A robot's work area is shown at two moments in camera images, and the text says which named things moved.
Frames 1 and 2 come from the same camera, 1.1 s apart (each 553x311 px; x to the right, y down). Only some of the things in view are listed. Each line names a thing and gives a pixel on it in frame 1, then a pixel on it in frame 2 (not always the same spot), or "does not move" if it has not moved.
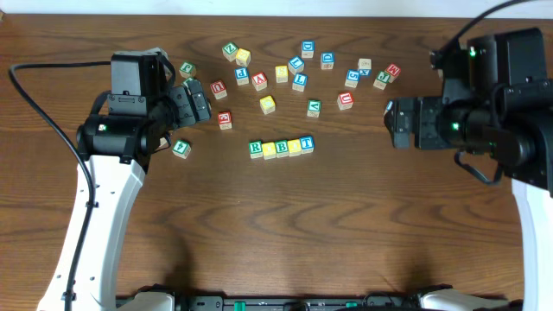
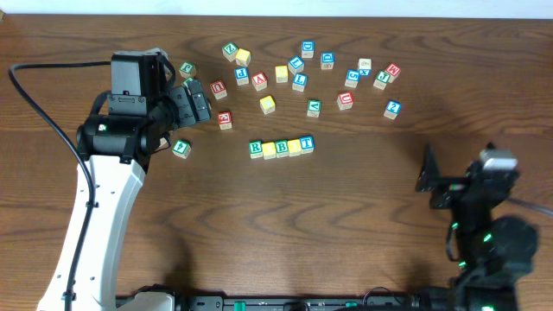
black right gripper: x=418 y=111 to x=433 y=180
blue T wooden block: x=307 y=143 does not move
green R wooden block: x=256 y=149 does not move
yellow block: x=294 y=148 does not move
